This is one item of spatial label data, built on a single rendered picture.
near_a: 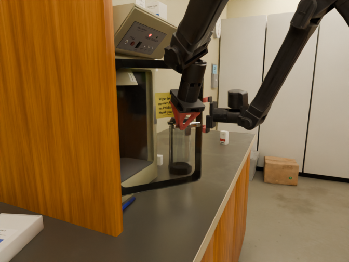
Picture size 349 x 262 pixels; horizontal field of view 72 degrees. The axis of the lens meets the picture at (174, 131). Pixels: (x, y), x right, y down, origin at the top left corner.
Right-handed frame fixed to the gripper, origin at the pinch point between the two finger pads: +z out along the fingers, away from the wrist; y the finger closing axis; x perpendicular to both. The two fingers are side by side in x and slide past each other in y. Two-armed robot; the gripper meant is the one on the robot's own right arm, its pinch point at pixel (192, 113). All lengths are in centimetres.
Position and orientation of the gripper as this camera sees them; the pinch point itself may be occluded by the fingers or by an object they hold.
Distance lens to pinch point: 99.8
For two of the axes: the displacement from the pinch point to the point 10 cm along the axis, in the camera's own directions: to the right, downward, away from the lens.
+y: 0.0, -9.8, -2.1
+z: -9.2, -0.8, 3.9
